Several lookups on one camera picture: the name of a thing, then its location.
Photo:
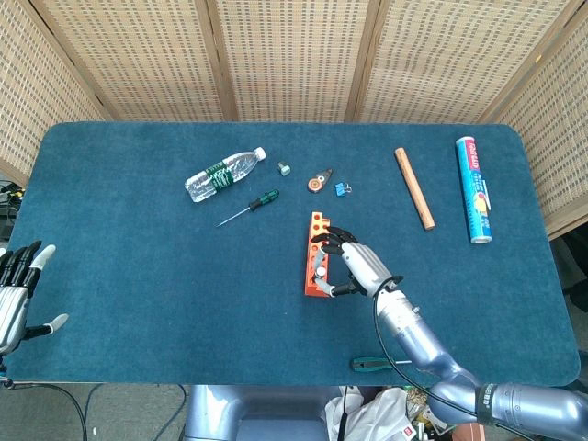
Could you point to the blue felt table mat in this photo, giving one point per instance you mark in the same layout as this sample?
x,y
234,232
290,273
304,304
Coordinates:
x,y
138,298

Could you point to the small grey green block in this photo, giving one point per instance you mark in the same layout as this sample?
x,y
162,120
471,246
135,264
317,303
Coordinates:
x,y
284,169

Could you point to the wooden rod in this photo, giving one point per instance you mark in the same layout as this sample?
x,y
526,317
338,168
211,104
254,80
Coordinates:
x,y
413,186

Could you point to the clear plastic water bottle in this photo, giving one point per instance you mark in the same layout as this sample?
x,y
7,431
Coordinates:
x,y
220,177

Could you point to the round brown black gadget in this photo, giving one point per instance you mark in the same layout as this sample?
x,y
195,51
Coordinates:
x,y
316,184

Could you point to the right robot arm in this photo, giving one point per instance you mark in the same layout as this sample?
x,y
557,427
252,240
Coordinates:
x,y
413,335

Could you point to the orange tool holder rack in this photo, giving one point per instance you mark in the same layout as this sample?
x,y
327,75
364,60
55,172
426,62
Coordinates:
x,y
317,222

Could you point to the black electronics pile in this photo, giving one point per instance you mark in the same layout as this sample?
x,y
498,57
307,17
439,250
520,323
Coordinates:
x,y
7,216

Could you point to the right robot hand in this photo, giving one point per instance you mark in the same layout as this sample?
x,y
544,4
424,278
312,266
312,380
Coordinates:
x,y
365,266

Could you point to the blue binder clip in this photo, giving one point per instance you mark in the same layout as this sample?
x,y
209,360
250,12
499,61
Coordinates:
x,y
340,188

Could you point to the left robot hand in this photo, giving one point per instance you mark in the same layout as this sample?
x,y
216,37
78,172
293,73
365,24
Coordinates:
x,y
9,312

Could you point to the grey blue robot torso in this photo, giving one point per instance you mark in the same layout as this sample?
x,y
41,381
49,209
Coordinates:
x,y
257,413

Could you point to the blue cling film roll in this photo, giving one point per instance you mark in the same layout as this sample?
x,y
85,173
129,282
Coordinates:
x,y
473,193

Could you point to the white plastic bag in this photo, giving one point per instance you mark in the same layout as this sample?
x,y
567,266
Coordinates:
x,y
376,418

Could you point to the woven bamboo folding screen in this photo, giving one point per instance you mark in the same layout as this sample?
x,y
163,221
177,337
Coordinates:
x,y
294,55

